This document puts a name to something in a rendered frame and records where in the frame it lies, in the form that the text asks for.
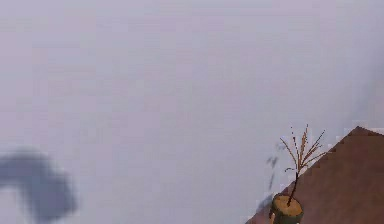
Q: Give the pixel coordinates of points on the bare twig plant in green pot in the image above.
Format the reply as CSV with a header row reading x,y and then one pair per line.
x,y
286,212

